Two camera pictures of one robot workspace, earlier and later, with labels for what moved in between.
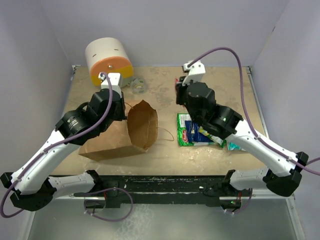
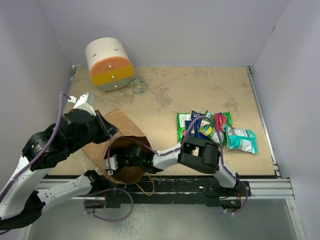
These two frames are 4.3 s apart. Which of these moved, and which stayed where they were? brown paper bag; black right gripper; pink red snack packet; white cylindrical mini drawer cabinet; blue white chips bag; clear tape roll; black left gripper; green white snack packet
Moved: brown paper bag; black left gripper; black right gripper; pink red snack packet
Stayed: green white snack packet; clear tape roll; white cylindrical mini drawer cabinet; blue white chips bag
